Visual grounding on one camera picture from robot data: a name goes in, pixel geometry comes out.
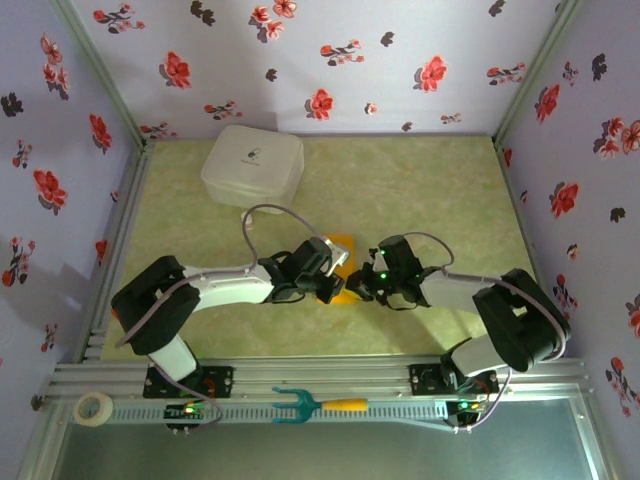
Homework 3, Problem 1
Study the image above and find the orange square paper sheet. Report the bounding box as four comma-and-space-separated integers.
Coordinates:
314, 233, 369, 307

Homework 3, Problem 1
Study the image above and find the white plastic lidded box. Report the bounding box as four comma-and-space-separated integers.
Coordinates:
200, 124, 305, 215

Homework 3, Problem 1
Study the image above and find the white tape roll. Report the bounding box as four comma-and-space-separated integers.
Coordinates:
73, 392, 112, 428

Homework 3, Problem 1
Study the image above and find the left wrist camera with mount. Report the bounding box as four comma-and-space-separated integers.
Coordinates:
322, 238, 352, 277

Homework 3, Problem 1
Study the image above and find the grey right arm cable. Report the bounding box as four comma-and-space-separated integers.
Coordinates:
402, 232, 571, 434

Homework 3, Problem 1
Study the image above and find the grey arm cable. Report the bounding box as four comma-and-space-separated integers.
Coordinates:
402, 232, 571, 434
114, 203, 334, 426

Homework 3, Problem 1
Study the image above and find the grey left arm cable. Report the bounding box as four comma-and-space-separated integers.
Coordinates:
114, 203, 334, 426

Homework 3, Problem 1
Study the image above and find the aluminium mounting rail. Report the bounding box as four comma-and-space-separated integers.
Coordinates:
47, 354, 595, 402

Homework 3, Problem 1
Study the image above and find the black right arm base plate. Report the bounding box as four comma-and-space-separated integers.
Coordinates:
408, 363, 501, 397

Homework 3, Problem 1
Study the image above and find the teal rake with yellow handle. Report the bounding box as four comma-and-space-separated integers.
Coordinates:
271, 386, 370, 426

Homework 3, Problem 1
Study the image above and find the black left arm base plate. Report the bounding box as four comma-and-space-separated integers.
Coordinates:
143, 364, 236, 400

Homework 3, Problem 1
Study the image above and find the slotted grey cable duct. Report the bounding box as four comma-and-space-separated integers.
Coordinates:
69, 402, 451, 427

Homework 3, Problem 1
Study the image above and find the aluminium side rail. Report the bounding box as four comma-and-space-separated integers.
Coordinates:
78, 138, 157, 362
492, 135, 569, 357

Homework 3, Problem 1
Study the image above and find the aluminium corner post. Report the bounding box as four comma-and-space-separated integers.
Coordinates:
48, 0, 157, 151
491, 0, 587, 147

